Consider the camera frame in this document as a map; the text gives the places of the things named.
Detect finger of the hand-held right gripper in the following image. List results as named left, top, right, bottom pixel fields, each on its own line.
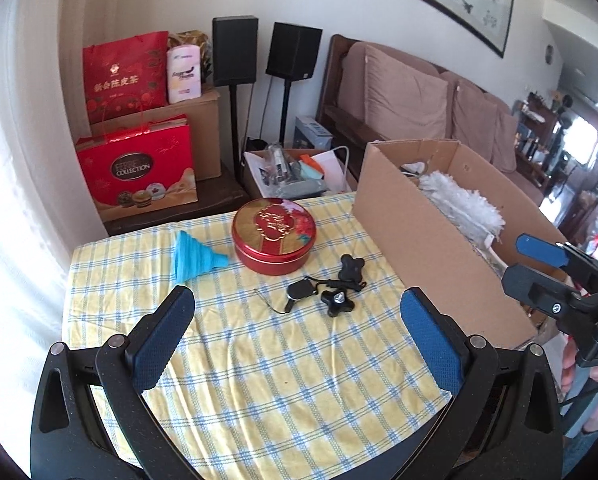
left=515, top=232, right=598, bottom=293
left=501, top=264, right=587, bottom=318

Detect red chocolate gift bag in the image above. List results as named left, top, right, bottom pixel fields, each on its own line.
left=75, top=114, right=200, bottom=223

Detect blue collapsible funnel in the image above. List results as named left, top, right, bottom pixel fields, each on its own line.
left=173, top=230, right=234, bottom=285

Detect red round tin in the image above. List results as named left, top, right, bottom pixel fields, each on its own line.
left=231, top=199, right=317, bottom=276

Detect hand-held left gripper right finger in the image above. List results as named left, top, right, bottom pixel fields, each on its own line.
left=394, top=287, right=564, bottom=480

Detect large brown sofa pillow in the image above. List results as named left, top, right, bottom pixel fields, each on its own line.
left=364, top=45, right=450, bottom=143

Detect black oval fob with cord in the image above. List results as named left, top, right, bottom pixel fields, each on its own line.
left=256, top=277, right=324, bottom=316

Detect large cardboard box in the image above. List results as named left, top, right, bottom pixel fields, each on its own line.
left=353, top=139, right=570, bottom=351

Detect yellow checked tablecloth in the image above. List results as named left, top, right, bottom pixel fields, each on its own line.
left=61, top=191, right=454, bottom=466

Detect brown closed cardboard box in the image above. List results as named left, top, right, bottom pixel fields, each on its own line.
left=91, top=85, right=222, bottom=181

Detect brown sofa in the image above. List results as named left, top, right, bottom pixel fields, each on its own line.
left=316, top=34, right=550, bottom=206

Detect cluttered dark shelf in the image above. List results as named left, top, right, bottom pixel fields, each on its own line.
left=514, top=90, right=598, bottom=261

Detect white sheer curtain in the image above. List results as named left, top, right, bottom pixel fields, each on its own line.
left=0, top=0, right=87, bottom=426

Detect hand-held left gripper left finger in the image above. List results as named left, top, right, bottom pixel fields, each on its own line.
left=30, top=285, right=202, bottom=480

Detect white pink tissue pack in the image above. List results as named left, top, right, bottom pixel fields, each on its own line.
left=167, top=45, right=203, bottom=105

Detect black speaker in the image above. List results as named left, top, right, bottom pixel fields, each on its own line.
left=266, top=22, right=324, bottom=82
left=212, top=16, right=258, bottom=87

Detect red gift bag gold print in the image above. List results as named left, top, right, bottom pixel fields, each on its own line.
left=83, top=31, right=170, bottom=125

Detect black speaker stand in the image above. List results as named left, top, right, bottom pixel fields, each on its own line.
left=278, top=80, right=292, bottom=146
left=229, top=85, right=242, bottom=181

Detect black star knob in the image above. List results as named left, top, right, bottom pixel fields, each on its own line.
left=320, top=290, right=358, bottom=318

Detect white fluffy duster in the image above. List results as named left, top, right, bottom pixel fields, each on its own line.
left=419, top=171, right=507, bottom=271

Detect gold wrapped package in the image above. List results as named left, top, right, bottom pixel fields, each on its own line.
left=171, top=30, right=214, bottom=81

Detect blue white box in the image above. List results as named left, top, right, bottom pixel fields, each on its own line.
left=293, top=116, right=334, bottom=151

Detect small cluttered cardboard box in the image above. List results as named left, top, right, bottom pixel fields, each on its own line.
left=243, top=145, right=360, bottom=200

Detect person's right hand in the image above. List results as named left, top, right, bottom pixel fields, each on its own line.
left=560, top=332, right=598, bottom=436

